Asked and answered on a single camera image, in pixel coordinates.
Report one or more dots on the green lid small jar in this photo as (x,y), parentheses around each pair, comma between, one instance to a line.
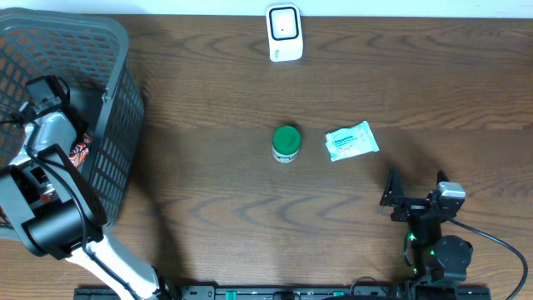
(286,143)

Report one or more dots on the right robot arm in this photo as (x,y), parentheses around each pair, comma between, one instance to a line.
(439,261)

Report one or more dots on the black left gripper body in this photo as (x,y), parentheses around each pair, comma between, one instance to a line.
(82,123)

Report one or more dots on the white barcode scanner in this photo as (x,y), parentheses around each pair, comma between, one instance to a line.
(285,39)

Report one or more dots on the light green wet wipes pack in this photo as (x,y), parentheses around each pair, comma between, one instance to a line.
(349,142)

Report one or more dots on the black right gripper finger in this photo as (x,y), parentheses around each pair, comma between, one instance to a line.
(441,177)
(393,194)

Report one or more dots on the red brown candy bar wrapper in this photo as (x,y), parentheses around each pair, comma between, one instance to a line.
(80,151)

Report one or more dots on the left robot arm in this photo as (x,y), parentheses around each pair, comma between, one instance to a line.
(52,208)

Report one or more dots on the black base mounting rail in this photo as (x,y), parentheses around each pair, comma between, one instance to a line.
(317,293)

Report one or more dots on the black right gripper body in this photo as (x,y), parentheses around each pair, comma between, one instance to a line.
(420,228)

